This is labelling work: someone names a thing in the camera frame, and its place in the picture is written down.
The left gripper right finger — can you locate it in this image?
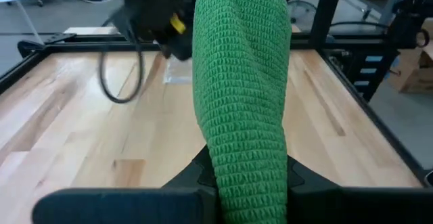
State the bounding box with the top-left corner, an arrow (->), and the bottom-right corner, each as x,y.
287,155 -> 433,224

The yellow cable tag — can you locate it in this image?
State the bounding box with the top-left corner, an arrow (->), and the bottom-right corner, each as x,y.
168,13 -> 187,35

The clear plastic bag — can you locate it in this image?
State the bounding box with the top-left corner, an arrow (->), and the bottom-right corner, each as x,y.
162,55 -> 194,85

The white lamp stand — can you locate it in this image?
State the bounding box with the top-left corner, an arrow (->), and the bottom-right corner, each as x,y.
15,0 -> 47,46

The brown cardboard box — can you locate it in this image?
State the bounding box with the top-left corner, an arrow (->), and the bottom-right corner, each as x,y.
398,17 -> 433,95

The dark green bandage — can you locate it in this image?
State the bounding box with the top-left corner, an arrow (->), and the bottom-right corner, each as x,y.
191,0 -> 294,224

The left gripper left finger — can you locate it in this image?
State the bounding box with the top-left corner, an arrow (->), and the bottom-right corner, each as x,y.
32,145 -> 219,224

